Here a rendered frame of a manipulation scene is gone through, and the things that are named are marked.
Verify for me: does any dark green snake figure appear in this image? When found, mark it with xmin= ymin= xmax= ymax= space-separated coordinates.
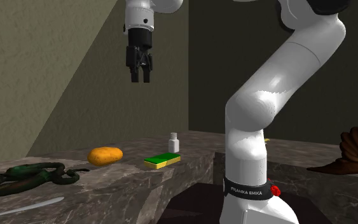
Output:
xmin=0 ymin=162 xmax=90 ymax=200

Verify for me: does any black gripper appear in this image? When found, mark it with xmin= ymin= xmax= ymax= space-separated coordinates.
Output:
xmin=125 ymin=27 xmax=154 ymax=83

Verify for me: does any dark robot stand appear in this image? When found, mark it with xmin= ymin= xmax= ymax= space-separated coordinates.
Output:
xmin=156 ymin=182 xmax=333 ymax=224

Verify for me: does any brown shell-shaped figure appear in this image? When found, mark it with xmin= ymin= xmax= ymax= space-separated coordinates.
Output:
xmin=306 ymin=126 xmax=358 ymax=176

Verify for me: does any green and yellow sponge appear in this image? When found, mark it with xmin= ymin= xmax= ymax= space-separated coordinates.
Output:
xmin=143 ymin=152 xmax=182 ymax=170

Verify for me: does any small white bottle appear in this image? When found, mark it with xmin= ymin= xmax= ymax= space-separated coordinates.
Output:
xmin=168 ymin=132 xmax=181 ymax=154

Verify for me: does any yellow-orange potato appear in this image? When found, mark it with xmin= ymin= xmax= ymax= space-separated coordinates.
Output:
xmin=86 ymin=146 xmax=124 ymax=167

